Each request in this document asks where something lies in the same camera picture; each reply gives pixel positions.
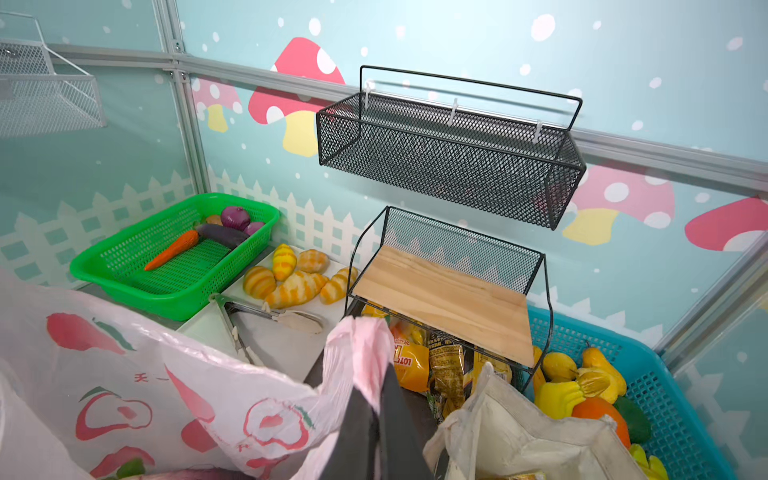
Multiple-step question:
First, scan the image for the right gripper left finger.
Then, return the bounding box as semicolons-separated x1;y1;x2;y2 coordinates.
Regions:
320;388;379;480

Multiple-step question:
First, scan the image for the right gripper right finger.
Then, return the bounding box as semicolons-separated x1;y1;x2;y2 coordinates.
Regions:
379;365;434;480

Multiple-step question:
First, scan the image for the canvas tote bag leaf print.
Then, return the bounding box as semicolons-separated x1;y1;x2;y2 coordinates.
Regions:
423;364;646;479

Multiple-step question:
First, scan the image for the pink plastic grocery bag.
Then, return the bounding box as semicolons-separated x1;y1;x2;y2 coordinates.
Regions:
1;273;394;479

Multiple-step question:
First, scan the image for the yellow noodle snack packet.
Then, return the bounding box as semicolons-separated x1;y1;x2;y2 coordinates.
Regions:
427;332;466;423

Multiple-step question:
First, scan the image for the orange yellow candy bag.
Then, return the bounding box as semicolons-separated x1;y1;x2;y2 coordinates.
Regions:
390;321;430;393

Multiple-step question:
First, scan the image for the white bread tray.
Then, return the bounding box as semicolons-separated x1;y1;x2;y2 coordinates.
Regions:
179;298;344;381

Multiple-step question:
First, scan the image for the yellow banana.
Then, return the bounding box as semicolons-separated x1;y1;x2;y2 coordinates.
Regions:
534;381;586;420

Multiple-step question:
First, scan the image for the striped bread roll middle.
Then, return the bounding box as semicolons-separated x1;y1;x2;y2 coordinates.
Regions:
265;271;328;310

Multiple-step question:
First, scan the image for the striped bread roll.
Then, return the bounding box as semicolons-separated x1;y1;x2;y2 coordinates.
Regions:
272;244;297;282
265;271;328;310

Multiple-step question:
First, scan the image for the orange fruit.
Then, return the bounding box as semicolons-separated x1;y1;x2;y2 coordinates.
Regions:
571;397;631;449

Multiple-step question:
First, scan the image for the bread roll front left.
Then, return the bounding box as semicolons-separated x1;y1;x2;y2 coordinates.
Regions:
243;266;277;300

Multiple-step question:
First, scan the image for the round bread roll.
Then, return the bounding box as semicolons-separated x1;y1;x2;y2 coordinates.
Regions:
296;249;330;274

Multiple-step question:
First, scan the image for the striped bread roll left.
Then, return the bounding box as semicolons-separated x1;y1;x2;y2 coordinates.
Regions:
272;244;297;282

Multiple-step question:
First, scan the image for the purple onion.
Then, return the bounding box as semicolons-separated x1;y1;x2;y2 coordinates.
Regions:
243;221;265;236
220;206;251;231

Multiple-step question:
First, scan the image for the purple eggplant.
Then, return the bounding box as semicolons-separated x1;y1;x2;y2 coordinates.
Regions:
195;223;249;250

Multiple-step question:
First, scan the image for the green plastic basket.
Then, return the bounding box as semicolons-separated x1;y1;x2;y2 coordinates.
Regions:
70;193;280;321

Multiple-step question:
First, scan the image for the teal plastic basket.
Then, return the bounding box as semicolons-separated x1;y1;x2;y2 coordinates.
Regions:
529;307;736;479

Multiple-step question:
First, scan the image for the black wire shelf rack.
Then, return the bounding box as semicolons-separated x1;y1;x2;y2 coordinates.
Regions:
344;205;548;392

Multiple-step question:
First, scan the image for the black mesh wall basket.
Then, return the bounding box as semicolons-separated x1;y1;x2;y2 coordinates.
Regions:
315;80;587;230

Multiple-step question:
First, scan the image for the white wire wall basket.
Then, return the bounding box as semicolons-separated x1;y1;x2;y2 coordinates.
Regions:
1;11;107;139

